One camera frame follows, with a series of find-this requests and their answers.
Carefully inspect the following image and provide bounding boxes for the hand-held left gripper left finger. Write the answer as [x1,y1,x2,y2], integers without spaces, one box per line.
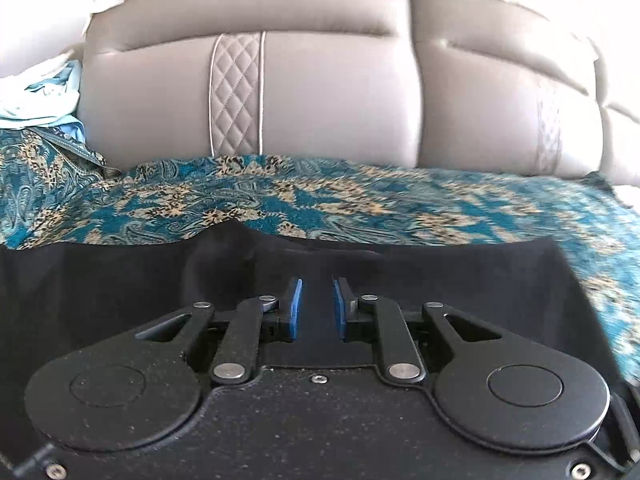
[134,277,304,387]

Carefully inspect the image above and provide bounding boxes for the black pants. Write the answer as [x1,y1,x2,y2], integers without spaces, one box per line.
[0,220,627,463]

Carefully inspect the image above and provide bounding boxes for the light blue cloth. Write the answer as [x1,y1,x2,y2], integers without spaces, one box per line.
[0,57,90,155]

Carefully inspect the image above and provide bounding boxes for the teal paisley blanket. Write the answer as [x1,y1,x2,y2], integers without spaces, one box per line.
[0,127,640,377]

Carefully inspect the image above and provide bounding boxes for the beige leather sofa backrest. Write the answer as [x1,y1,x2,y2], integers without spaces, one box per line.
[77,0,640,187]

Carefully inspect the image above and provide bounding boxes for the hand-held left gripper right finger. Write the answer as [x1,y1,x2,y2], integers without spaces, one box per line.
[332,276,504,387]

